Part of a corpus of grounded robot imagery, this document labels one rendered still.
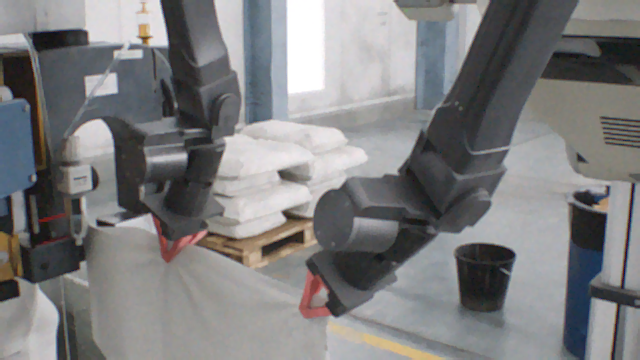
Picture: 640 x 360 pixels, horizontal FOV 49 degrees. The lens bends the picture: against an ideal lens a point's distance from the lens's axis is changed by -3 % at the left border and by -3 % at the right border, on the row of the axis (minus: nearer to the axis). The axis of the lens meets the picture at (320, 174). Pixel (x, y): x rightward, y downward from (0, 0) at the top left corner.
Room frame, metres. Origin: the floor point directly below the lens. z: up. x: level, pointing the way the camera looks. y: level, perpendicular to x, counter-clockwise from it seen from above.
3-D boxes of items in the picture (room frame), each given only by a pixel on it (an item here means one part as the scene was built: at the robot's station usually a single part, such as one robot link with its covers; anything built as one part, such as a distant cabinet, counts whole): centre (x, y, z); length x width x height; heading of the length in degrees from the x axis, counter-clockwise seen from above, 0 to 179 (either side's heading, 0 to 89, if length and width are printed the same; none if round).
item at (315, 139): (4.59, 0.19, 0.56); 0.67 x 0.43 x 0.15; 52
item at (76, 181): (0.97, 0.34, 1.14); 0.05 x 0.04 x 0.16; 142
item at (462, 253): (3.20, -0.78, 0.13); 0.30 x 0.30 x 0.26
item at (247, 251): (4.32, 0.38, 0.07); 1.20 x 0.82 x 0.14; 144
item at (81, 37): (1.09, 0.40, 1.35); 0.09 x 0.09 x 0.03
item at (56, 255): (0.99, 0.41, 1.04); 0.08 x 0.06 x 0.05; 142
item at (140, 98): (1.16, 0.43, 1.21); 0.30 x 0.25 x 0.30; 52
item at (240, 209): (3.96, 0.39, 0.32); 0.66 x 0.43 x 0.15; 143
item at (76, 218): (0.96, 0.34, 1.11); 0.03 x 0.03 x 0.06
